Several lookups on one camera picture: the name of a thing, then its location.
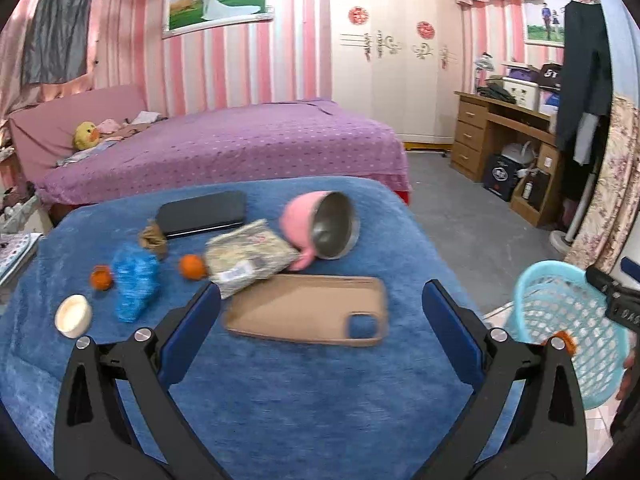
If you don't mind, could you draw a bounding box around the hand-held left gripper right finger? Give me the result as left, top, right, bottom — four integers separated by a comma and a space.
421, 280, 588, 480

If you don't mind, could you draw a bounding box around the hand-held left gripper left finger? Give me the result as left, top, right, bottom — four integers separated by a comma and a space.
52, 282, 223, 480

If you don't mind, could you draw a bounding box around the teal plastic basket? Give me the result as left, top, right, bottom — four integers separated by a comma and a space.
502, 260, 632, 411

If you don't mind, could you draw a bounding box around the person's right hand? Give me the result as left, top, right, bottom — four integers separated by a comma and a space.
617, 352, 640, 403

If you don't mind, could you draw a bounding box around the white floor fan stand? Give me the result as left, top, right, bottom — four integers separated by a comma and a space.
549, 167, 598, 256

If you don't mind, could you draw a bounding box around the small tangerine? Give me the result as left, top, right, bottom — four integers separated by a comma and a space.
180, 254, 207, 280
90, 265, 115, 292

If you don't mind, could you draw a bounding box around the blue plastic bag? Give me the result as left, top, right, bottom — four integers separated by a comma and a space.
111, 242, 162, 323

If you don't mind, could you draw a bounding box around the floral curtain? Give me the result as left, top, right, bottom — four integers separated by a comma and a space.
565, 92, 640, 271

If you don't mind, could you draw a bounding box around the grey-green snack packet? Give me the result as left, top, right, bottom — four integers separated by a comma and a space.
205, 219, 299, 300

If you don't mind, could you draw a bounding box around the patterned brown paper wad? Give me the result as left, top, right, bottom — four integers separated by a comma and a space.
138, 219, 169, 260

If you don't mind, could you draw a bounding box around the beige phone case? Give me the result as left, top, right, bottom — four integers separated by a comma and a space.
221, 274, 390, 348

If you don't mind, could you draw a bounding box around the small white bowl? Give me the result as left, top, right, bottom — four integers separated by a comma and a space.
54, 294, 93, 338

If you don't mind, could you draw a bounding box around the black case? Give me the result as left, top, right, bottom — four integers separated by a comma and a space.
155, 191, 248, 240

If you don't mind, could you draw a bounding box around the grey hanging garment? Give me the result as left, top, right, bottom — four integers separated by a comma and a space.
572, 112, 601, 166

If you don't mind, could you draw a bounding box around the dark blue box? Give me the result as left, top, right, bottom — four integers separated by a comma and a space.
482, 152, 523, 203

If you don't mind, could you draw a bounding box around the white appliance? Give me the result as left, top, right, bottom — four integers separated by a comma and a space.
500, 141, 538, 166

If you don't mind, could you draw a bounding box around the pink mug with steel inside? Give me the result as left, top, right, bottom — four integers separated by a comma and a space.
278, 191, 361, 272

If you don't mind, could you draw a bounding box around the white dotted cloth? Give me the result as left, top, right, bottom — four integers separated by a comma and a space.
0, 232, 43, 291

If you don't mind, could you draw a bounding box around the dark hanging jacket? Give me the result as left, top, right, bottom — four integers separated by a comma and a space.
555, 0, 615, 153

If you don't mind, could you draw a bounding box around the wooden desk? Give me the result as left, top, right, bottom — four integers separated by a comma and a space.
450, 91, 566, 228

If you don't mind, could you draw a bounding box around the bed with purple bedspread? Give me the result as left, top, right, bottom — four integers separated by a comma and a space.
35, 98, 412, 211

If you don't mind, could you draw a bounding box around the white storage box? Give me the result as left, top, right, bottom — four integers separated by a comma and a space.
501, 77, 541, 111

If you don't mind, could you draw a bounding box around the black bag with white print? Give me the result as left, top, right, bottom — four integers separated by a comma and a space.
539, 63, 563, 92

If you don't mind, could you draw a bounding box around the light blue cloth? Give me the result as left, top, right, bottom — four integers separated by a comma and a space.
57, 142, 116, 166

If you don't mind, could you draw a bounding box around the dark clothes bundle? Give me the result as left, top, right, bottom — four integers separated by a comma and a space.
476, 82, 516, 103

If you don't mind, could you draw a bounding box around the pile of clothes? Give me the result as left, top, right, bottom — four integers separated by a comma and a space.
97, 110, 168, 141

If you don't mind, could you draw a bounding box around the purple bag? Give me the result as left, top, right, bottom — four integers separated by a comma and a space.
502, 65, 541, 83

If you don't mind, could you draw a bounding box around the yellow duck plush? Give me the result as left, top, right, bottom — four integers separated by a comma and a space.
73, 121, 99, 151

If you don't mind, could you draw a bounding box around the desk lamp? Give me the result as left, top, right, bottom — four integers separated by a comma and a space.
472, 52, 497, 92

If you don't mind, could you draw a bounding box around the white wardrobe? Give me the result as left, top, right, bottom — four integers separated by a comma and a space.
327, 0, 466, 143

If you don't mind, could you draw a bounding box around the small framed photo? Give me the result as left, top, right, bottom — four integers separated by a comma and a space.
522, 0, 573, 48

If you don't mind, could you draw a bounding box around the pink covered headboard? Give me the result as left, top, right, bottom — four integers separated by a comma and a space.
9, 84, 148, 183

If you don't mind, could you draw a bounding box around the pink sheer curtain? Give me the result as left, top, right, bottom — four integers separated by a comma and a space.
0, 0, 136, 126

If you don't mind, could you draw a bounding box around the framed wedding picture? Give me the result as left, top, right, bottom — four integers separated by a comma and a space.
161, 0, 276, 40

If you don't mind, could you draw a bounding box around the grey curtain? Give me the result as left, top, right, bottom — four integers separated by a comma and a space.
20, 0, 98, 86

